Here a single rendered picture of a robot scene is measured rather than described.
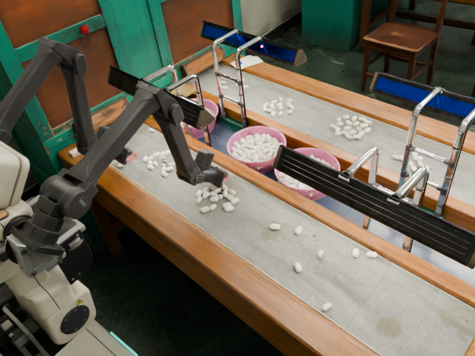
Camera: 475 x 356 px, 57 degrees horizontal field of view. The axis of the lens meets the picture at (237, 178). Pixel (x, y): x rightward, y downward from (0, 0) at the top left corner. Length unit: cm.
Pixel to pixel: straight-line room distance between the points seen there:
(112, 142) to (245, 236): 65
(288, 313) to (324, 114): 111
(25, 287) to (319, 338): 86
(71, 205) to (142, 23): 137
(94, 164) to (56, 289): 47
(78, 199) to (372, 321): 89
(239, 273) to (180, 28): 146
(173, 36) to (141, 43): 21
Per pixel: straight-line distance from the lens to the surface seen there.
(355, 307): 142
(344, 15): 431
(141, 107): 120
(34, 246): 111
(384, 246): 154
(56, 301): 148
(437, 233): 118
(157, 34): 236
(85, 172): 114
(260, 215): 165
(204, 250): 154
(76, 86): 161
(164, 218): 168
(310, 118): 214
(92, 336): 207
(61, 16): 210
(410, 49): 344
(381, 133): 205
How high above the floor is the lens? 194
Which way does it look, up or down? 41 degrees down
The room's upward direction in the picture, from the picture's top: 8 degrees counter-clockwise
